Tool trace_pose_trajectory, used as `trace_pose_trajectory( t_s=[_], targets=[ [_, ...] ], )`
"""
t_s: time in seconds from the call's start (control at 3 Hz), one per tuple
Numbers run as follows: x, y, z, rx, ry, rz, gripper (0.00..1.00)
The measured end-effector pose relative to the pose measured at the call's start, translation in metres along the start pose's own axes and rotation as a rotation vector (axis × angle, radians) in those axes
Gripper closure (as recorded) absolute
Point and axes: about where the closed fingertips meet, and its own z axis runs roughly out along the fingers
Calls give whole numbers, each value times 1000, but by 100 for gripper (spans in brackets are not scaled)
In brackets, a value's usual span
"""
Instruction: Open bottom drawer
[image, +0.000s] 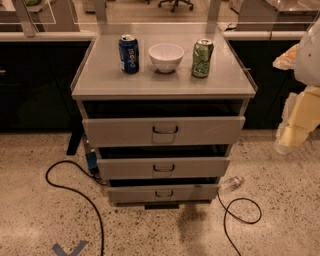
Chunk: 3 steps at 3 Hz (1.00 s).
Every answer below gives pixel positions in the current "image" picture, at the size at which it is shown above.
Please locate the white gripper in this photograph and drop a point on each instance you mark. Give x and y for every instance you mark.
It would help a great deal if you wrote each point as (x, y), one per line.
(308, 61)

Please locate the grey bottom drawer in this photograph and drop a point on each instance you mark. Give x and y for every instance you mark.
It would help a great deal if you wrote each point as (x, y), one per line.
(165, 193)

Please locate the grey drawer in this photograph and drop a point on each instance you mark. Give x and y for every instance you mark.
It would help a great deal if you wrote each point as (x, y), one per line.
(148, 168)
(165, 193)
(120, 132)

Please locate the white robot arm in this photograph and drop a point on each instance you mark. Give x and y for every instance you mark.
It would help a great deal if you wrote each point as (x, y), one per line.
(307, 68)

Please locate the grey top drawer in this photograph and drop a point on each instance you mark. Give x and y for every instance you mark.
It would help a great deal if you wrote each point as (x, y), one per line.
(120, 132)

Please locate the grey drawer cabinet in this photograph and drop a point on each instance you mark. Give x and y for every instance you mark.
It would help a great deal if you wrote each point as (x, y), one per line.
(104, 91)

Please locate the grey middle drawer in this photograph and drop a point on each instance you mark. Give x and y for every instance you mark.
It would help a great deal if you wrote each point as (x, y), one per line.
(148, 168)

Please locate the green soda can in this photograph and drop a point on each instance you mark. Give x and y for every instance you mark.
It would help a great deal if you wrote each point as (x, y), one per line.
(202, 52)

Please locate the white bowl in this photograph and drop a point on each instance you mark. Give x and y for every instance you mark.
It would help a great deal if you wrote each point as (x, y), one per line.
(165, 57)

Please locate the black office chair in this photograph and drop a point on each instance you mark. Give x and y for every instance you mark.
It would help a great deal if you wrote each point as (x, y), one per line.
(176, 4)

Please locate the clear plastic bottle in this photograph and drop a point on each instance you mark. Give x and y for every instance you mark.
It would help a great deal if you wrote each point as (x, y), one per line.
(231, 184)

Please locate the blue Pepsi can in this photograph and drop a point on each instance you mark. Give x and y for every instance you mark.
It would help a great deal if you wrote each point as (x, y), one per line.
(129, 54)

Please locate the blue power adapter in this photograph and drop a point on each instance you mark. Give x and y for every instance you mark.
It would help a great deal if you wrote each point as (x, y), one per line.
(91, 159)

